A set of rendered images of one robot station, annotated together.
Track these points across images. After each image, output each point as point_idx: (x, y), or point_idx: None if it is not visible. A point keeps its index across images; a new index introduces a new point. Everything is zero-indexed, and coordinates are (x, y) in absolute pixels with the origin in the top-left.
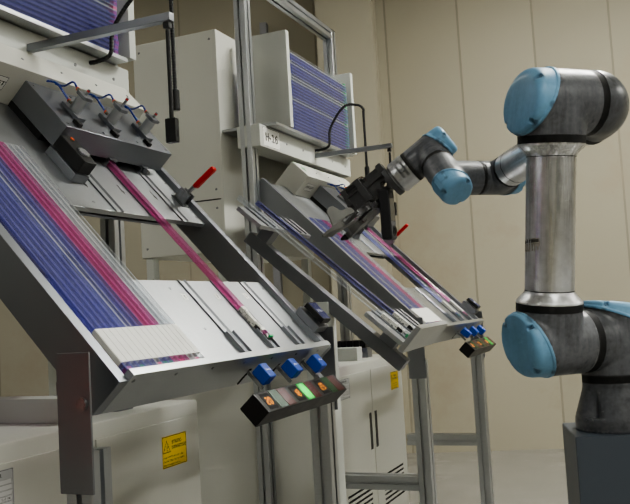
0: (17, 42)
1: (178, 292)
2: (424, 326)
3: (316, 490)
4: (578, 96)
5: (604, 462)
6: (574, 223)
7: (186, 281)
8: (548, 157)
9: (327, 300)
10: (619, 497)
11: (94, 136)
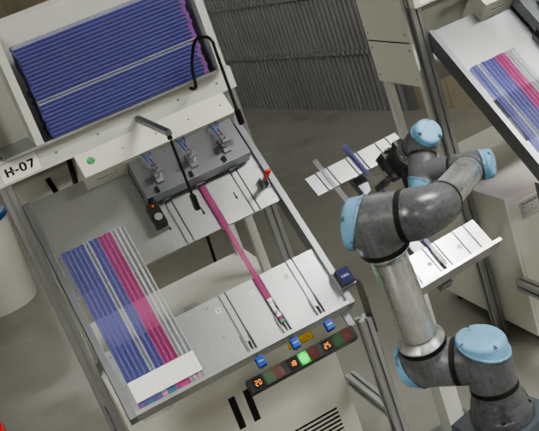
0: (127, 121)
1: (214, 309)
2: (423, 285)
3: (374, 376)
4: (372, 233)
5: None
6: (410, 304)
7: (225, 293)
8: (372, 265)
9: None
10: None
11: (173, 188)
